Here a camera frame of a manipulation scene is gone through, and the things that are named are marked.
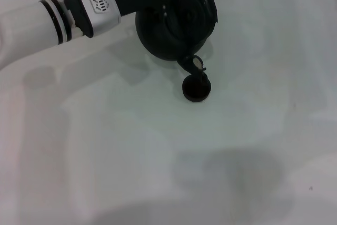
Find black round teapot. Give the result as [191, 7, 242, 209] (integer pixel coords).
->
[134, 0, 219, 84]

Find small dark teacup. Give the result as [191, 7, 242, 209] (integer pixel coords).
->
[182, 74, 212, 102]

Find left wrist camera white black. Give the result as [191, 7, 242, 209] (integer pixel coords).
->
[53, 0, 122, 38]

